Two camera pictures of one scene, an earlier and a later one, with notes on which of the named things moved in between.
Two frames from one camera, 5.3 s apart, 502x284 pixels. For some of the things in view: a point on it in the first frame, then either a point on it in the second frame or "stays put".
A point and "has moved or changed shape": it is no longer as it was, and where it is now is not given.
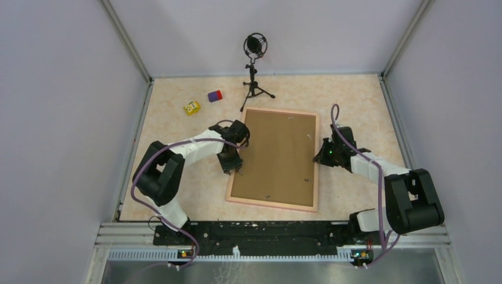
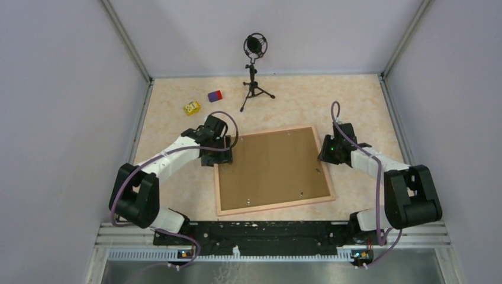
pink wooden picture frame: (316, 171) → (217, 179)
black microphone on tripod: (254, 45) stays put
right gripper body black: (328, 155) stays put
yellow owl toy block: (192, 108) stays put
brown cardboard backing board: (277, 164) has moved or changed shape
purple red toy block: (215, 96) stays put
